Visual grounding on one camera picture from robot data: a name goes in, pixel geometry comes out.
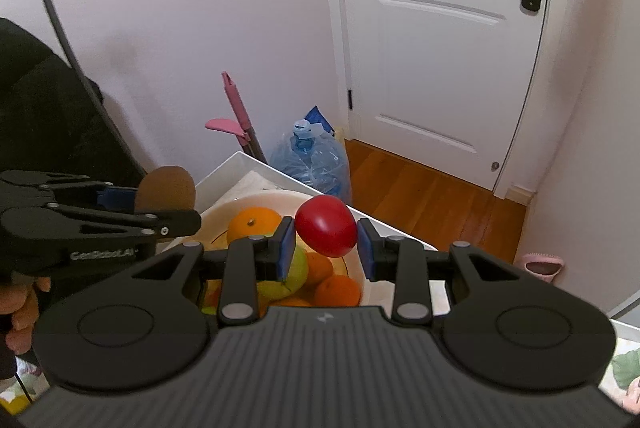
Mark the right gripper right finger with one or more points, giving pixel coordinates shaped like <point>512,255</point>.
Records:
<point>405,263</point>

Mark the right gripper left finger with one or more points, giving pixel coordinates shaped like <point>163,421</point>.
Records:
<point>243,264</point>

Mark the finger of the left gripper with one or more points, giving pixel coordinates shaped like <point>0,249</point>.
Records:
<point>27,188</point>
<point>164,224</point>

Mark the green apple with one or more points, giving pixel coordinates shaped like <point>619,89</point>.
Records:
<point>295,280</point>

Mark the brown kiwi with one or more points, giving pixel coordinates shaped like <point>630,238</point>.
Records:
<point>167,188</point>

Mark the large orange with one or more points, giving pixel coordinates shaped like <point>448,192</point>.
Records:
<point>212,295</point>
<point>253,221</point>

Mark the small tangerine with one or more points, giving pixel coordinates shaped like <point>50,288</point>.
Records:
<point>319,269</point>

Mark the small orange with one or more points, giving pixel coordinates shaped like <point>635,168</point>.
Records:
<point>337,291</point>

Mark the person's left hand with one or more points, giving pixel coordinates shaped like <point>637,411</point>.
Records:
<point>20,302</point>

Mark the cream oval dish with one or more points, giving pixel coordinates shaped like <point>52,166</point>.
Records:
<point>216,215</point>

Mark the black coat on rack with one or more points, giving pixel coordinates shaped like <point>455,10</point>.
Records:
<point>48,120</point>

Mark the white tray table edge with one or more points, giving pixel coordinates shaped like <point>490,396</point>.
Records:
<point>439,296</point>

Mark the pink slipper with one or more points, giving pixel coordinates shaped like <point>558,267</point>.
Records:
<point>544,267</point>

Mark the black metal rack pole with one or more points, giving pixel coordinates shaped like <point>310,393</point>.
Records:
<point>72,60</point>

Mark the white door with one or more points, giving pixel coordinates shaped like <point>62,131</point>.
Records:
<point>441,82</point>

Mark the floral tablecloth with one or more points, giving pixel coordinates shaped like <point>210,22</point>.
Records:
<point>621,378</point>

